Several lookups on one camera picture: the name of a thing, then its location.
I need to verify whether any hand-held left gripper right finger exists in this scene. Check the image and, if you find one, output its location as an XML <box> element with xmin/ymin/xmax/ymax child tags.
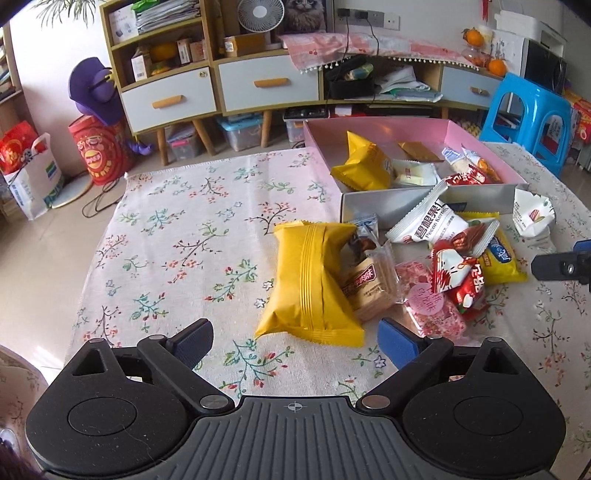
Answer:
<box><xmin>355</xmin><ymin>318</ymin><xmax>532</xmax><ymax>411</ymax></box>

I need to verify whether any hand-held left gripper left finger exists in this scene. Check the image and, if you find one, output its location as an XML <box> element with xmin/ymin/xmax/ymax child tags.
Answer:
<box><xmin>65</xmin><ymin>318</ymin><xmax>234</xmax><ymax>414</ymax></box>

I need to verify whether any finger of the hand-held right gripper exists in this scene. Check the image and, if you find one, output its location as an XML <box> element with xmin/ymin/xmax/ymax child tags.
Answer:
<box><xmin>531</xmin><ymin>239</ymin><xmax>591</xmax><ymax>292</ymax></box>

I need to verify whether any pink speckled snack packet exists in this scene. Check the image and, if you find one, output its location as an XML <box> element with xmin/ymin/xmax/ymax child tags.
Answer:
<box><xmin>394</xmin><ymin>260</ymin><xmax>468</xmax><ymax>346</ymax></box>

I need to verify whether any yellow blue-label snack packet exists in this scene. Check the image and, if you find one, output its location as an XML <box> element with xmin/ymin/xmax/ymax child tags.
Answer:
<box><xmin>461</xmin><ymin>211</ymin><xmax>528</xmax><ymax>285</ymax></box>

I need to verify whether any white green snack packet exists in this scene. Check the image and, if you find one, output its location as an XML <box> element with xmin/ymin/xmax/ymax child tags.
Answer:
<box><xmin>512</xmin><ymin>188</ymin><xmax>553</xmax><ymax>239</ymax></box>

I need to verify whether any beige cracker packet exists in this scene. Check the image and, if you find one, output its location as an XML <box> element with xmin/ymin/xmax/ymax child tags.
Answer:
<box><xmin>342</xmin><ymin>249</ymin><xmax>402</xmax><ymax>322</ymax></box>

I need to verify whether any red white snack packet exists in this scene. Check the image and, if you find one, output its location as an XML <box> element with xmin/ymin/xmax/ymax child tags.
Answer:
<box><xmin>430</xmin><ymin>244</ymin><xmax>477</xmax><ymax>296</ymax></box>
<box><xmin>445</xmin><ymin>170</ymin><xmax>492</xmax><ymax>186</ymax></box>
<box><xmin>455</xmin><ymin>262</ymin><xmax>491</xmax><ymax>320</ymax></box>

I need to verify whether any dark brown snack packet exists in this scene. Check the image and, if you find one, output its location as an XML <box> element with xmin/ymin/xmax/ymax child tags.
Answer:
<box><xmin>344</xmin><ymin>233</ymin><xmax>377</xmax><ymax>268</ymax></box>

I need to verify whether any large yellow snack packet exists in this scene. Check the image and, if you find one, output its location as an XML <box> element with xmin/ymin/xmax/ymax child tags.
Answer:
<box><xmin>255</xmin><ymin>220</ymin><xmax>366</xmax><ymax>348</ymax></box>
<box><xmin>330</xmin><ymin>131</ymin><xmax>394</xmax><ymax>192</ymax></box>

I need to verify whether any orange white snack packet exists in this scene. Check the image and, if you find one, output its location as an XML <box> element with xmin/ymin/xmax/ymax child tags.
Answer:
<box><xmin>462</xmin><ymin>148</ymin><xmax>503</xmax><ymax>183</ymax></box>

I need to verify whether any small blue white packet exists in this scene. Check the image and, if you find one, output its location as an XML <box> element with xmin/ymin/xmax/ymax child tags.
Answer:
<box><xmin>355</xmin><ymin>213</ymin><xmax>380</xmax><ymax>241</ymax></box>

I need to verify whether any white nut snack packet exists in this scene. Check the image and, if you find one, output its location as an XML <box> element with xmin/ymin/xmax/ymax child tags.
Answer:
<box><xmin>385</xmin><ymin>179</ymin><xmax>470</xmax><ymax>245</ymax></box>

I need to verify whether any pink cardboard box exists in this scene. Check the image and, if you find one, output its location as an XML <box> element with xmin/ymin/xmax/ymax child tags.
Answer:
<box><xmin>302</xmin><ymin>117</ymin><xmax>529</xmax><ymax>227</ymax></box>

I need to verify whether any floral tablecloth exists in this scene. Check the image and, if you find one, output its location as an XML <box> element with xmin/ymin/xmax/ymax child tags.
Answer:
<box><xmin>68</xmin><ymin>141</ymin><xmax>591</xmax><ymax>467</ymax></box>

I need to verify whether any orange snack carton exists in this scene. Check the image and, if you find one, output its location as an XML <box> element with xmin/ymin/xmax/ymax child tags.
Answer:
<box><xmin>564</xmin><ymin>90</ymin><xmax>591</xmax><ymax>139</ymax></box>

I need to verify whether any blue plastic stool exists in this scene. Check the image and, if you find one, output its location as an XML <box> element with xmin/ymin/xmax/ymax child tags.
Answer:
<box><xmin>478</xmin><ymin>71</ymin><xmax>578</xmax><ymax>178</ymax></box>

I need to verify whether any round white board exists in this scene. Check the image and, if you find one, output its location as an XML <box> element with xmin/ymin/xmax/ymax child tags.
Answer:
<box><xmin>50</xmin><ymin>173</ymin><xmax>94</xmax><ymax>209</ymax></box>

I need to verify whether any clear storage bin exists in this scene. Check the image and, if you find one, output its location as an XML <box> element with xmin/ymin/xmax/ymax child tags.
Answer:
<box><xmin>165</xmin><ymin>124</ymin><xmax>204</xmax><ymax>162</ymax></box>
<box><xmin>284</xmin><ymin>117</ymin><xmax>306</xmax><ymax>144</ymax></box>

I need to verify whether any black appliance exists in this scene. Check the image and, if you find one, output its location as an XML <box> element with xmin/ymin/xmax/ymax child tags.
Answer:
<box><xmin>524</xmin><ymin>39</ymin><xmax>568</xmax><ymax>95</ymax></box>

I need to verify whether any low wooden cabinet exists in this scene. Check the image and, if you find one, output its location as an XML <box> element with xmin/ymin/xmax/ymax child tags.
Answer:
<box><xmin>318</xmin><ymin>60</ymin><xmax>506</xmax><ymax>121</ymax></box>

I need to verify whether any pale blue cabinet drawer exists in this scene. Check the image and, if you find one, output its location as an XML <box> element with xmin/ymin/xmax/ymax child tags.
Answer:
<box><xmin>441</xmin><ymin>66</ymin><xmax>504</xmax><ymax>109</ymax></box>

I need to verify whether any clear bin blue lid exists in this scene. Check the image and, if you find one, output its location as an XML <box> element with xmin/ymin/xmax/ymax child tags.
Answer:
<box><xmin>216</xmin><ymin>115</ymin><xmax>263</xmax><ymax>153</ymax></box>

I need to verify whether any red drum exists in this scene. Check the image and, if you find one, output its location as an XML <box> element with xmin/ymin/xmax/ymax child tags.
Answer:
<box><xmin>68</xmin><ymin>114</ymin><xmax>134</xmax><ymax>186</ymax></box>

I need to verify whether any white printed carton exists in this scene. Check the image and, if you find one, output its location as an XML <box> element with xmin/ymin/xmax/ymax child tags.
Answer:
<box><xmin>489</xmin><ymin>34</ymin><xmax>527</xmax><ymax>77</ymax></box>

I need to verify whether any white shopping bag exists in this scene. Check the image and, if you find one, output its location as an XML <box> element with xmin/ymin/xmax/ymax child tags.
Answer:
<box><xmin>4</xmin><ymin>132</ymin><xmax>65</xmax><ymax>220</ymax></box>

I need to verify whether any pile of papers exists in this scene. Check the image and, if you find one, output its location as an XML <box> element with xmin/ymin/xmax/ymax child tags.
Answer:
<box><xmin>374</xmin><ymin>65</ymin><xmax>444</xmax><ymax>103</ymax></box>

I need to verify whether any white cabinet drawer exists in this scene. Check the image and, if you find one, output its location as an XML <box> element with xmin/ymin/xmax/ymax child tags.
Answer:
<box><xmin>120</xmin><ymin>67</ymin><xmax>218</xmax><ymax>134</ymax></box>
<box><xmin>218</xmin><ymin>55</ymin><xmax>320</xmax><ymax>114</ymax></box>

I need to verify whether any black bag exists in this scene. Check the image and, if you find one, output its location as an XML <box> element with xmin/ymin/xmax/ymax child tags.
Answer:
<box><xmin>323</xmin><ymin>55</ymin><xmax>376</xmax><ymax>100</ymax></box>

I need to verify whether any red gift bag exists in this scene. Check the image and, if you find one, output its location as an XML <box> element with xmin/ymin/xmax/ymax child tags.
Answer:
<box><xmin>0</xmin><ymin>121</ymin><xmax>38</xmax><ymax>175</ymax></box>

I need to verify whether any pink floral cloth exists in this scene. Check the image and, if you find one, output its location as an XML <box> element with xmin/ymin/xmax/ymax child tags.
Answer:
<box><xmin>281</xmin><ymin>31</ymin><xmax>481</xmax><ymax>75</ymax></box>

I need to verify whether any purple plush toy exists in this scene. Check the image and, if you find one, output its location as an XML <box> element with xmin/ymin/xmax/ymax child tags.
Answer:
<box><xmin>68</xmin><ymin>56</ymin><xmax>155</xmax><ymax>155</ymax></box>

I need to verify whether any wooden drawer cabinet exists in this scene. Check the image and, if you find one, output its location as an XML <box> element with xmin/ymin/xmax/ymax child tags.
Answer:
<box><xmin>212</xmin><ymin>48</ymin><xmax>321</xmax><ymax>155</ymax></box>

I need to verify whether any tall wooden shelf cabinet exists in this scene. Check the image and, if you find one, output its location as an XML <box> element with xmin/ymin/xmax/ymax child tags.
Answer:
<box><xmin>99</xmin><ymin>0</ymin><xmax>222</xmax><ymax>167</ymax></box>

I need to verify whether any stack of papers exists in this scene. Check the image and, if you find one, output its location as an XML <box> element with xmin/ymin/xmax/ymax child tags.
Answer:
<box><xmin>134</xmin><ymin>0</ymin><xmax>204</xmax><ymax>32</ymax></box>

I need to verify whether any wooden bookshelf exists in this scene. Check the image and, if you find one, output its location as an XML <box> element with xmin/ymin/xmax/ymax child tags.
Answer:
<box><xmin>0</xmin><ymin>25</ymin><xmax>24</xmax><ymax>100</ymax></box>

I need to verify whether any white desk fan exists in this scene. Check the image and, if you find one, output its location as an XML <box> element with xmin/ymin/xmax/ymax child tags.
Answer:
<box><xmin>237</xmin><ymin>0</ymin><xmax>284</xmax><ymax>49</ymax></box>

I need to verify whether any framed cat picture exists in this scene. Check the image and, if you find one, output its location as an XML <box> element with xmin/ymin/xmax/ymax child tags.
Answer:
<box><xmin>277</xmin><ymin>0</ymin><xmax>335</xmax><ymax>35</ymax></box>

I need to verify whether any green plant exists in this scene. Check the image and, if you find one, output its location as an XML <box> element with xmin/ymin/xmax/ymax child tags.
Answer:
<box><xmin>32</xmin><ymin>0</ymin><xmax>100</xmax><ymax>14</ymax></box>

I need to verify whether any grey wall socket strip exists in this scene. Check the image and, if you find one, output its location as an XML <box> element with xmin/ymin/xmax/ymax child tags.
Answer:
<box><xmin>335</xmin><ymin>7</ymin><xmax>386</xmax><ymax>25</ymax></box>

